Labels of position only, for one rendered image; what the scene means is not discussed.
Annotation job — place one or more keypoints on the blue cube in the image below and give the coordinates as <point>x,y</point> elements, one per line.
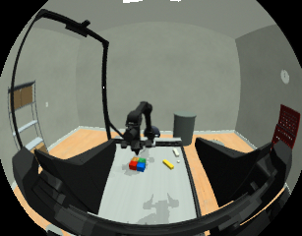
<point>141,167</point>

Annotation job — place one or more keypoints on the green cube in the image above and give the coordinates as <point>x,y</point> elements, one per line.
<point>143,160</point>

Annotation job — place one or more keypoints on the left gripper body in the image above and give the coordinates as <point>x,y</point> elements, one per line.
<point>148,145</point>

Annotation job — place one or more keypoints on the yellow rectangular bar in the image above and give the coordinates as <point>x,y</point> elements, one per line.
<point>168,164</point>

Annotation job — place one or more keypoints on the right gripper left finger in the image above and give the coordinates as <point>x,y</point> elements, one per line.
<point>85,174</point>

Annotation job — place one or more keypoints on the red cube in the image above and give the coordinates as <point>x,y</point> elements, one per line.
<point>133,165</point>

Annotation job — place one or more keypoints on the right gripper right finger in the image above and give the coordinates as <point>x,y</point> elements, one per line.
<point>226,168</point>

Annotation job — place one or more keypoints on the cream rectangular bar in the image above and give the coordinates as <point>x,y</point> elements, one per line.
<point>176,152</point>

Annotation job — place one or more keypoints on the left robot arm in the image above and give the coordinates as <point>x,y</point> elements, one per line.
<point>131,131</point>

